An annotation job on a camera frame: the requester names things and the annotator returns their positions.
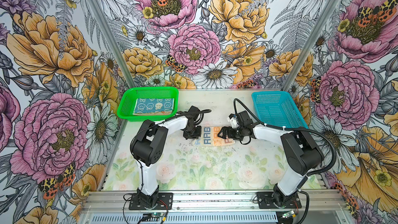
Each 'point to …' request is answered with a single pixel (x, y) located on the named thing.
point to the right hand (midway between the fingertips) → (225, 140)
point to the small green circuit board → (157, 214)
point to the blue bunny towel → (154, 106)
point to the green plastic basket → (128, 95)
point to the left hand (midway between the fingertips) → (196, 140)
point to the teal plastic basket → (276, 108)
